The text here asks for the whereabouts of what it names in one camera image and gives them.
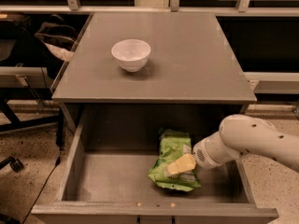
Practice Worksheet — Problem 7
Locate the black floor cable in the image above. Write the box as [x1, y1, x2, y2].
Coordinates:
[20, 75, 62, 224]

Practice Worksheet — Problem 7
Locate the white ceramic bowl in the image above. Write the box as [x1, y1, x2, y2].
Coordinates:
[111, 39, 151, 72]

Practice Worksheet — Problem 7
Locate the metal window railing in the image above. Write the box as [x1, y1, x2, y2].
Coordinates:
[0, 0, 299, 18]

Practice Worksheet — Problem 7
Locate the black office chair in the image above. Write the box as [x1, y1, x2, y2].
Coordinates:
[0, 13, 66, 174]

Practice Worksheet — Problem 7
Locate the green rice chip bag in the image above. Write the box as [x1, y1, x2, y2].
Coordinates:
[148, 129, 201, 192]

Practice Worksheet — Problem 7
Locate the grey cabinet with counter top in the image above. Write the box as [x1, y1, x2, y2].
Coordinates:
[53, 12, 256, 136]

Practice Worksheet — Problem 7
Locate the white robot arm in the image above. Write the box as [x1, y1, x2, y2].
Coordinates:
[165, 115, 299, 176]

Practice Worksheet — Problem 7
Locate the open grey top drawer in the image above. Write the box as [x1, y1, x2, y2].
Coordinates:
[31, 104, 279, 224]

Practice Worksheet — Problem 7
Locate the dark bag with white lining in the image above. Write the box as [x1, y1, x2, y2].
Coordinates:
[35, 14, 78, 62]

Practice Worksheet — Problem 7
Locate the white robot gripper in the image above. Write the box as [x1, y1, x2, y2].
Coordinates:
[166, 132, 240, 175]

